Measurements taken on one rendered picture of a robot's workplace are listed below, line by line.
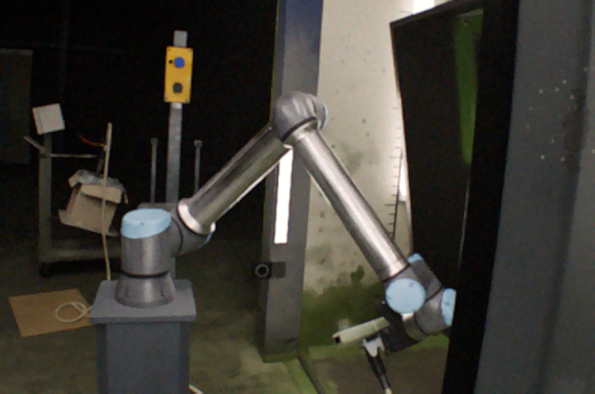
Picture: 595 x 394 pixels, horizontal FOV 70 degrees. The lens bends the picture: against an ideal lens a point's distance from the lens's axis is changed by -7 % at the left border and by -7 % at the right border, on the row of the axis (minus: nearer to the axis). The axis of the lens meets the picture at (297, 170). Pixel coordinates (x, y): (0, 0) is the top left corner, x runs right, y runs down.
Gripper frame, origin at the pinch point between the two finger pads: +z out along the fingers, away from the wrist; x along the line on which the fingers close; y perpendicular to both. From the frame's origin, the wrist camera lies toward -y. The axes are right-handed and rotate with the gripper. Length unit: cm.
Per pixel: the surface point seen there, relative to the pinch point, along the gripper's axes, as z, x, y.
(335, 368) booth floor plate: 72, 47, 3
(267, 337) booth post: 88, 26, -23
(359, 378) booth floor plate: 62, 50, 12
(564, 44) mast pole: -105, -88, -3
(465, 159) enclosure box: -32, 66, -51
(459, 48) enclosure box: -59, 58, -87
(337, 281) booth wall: 57, 58, -36
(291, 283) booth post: 66, 35, -42
